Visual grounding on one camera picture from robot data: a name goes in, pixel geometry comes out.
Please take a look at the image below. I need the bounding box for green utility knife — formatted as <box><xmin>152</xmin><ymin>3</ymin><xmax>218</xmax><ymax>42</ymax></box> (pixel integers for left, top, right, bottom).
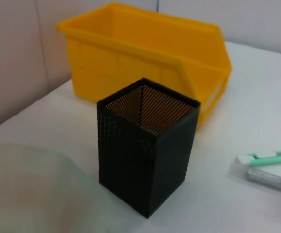
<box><xmin>236</xmin><ymin>149</ymin><xmax>281</xmax><ymax>168</ymax></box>

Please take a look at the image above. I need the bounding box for grey pen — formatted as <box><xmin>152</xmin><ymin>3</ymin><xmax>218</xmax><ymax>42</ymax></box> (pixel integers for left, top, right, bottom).
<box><xmin>227</xmin><ymin>156</ymin><xmax>281</xmax><ymax>195</ymax></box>

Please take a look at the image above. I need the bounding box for green glass fruit plate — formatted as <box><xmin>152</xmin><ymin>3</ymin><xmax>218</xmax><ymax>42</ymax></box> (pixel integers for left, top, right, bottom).
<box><xmin>0</xmin><ymin>143</ymin><xmax>100</xmax><ymax>233</ymax></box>

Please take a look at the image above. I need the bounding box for black mesh pen holder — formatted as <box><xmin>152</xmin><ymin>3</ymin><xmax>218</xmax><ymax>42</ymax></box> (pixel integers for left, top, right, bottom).
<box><xmin>96</xmin><ymin>77</ymin><xmax>202</xmax><ymax>220</ymax></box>

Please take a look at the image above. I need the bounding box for yellow plastic bin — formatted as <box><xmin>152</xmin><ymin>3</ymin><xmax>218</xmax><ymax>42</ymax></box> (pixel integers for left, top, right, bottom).
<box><xmin>55</xmin><ymin>1</ymin><xmax>233</xmax><ymax>126</ymax></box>

